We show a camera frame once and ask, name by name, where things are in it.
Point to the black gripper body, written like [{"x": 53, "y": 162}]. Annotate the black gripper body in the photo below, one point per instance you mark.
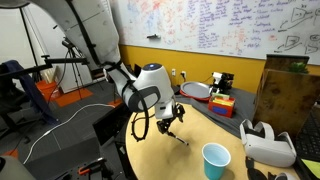
[{"x": 165, "y": 121}]

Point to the black and white marker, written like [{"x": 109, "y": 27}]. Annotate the black and white marker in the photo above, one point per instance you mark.
[{"x": 180, "y": 140}]

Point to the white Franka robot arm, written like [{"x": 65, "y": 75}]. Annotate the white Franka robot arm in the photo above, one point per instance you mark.
[{"x": 96, "y": 30}]

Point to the blue plastic cup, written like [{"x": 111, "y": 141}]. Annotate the blue plastic cup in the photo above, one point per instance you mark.
[{"x": 215, "y": 165}]

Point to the small flat black box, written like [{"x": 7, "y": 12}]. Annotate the small flat black box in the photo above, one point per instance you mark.
[{"x": 176, "y": 90}]

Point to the red round plate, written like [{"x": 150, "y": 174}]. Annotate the red round plate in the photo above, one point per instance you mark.
[{"x": 193, "y": 98}]

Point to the grey round plate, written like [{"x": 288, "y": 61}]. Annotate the grey round plate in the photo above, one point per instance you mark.
[{"x": 196, "y": 89}]

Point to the black monitor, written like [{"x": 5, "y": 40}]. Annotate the black monitor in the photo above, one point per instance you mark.
[{"x": 110, "y": 125}]

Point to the red box of coloured blocks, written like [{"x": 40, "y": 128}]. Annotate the red box of coloured blocks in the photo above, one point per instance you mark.
[{"x": 221, "y": 109}]

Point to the black and white spare gripper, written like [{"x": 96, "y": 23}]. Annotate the black and white spare gripper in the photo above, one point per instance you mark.
[{"x": 222, "y": 81}]

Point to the grey table cloth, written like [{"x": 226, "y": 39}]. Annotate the grey table cloth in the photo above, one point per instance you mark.
[{"x": 240, "y": 106}]

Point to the black whiteboard eraser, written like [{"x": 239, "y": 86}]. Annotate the black whiteboard eraser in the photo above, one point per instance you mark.
[{"x": 153, "y": 36}]

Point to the orange floor mat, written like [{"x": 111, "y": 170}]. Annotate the orange floor mat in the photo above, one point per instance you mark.
[{"x": 71, "y": 97}]

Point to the white VR headset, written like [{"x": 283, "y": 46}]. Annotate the white VR headset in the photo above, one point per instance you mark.
[{"x": 266, "y": 150}]

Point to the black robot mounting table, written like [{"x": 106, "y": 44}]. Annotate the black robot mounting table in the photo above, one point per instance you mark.
[{"x": 66, "y": 160}]

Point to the black boom stand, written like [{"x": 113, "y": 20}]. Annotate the black boom stand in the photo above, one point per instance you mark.
[{"x": 63, "y": 61}]

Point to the dark wooden shelf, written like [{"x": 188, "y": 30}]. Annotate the dark wooden shelf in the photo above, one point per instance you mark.
[{"x": 286, "y": 96}]

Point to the orange bucket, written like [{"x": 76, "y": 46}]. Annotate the orange bucket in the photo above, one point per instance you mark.
[{"x": 46, "y": 89}]

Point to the blue cloth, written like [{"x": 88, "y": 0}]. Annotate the blue cloth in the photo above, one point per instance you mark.
[{"x": 31, "y": 90}]

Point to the black laptop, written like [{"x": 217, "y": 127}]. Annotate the black laptop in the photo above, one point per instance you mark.
[{"x": 310, "y": 136}]

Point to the small green potted plant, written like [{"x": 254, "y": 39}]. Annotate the small green potted plant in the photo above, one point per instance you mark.
[{"x": 297, "y": 67}]

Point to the yellow sticky note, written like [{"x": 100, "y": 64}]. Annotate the yellow sticky note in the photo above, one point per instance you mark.
[{"x": 312, "y": 167}]

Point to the black office chair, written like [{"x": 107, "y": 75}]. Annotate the black office chair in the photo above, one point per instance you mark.
[{"x": 13, "y": 103}]

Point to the white wall outlet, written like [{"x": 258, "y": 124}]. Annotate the white wall outlet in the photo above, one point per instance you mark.
[
  {"x": 173, "y": 72},
  {"x": 183, "y": 74}
]

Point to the wall whiteboard with writing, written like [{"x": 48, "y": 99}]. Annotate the wall whiteboard with writing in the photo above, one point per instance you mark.
[{"x": 213, "y": 23}]

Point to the black camera tripod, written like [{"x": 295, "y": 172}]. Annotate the black camera tripod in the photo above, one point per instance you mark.
[{"x": 71, "y": 46}]

